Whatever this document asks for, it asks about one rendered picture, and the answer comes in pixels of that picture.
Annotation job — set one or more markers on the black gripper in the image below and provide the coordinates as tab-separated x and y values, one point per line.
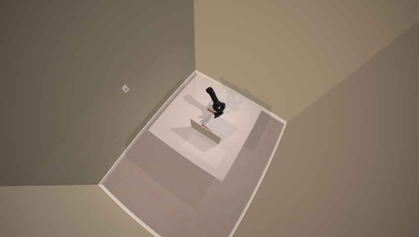
218	113

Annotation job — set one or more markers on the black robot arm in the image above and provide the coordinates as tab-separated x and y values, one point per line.
216	102

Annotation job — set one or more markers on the tan rectangular board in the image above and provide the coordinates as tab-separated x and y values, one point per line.
203	130

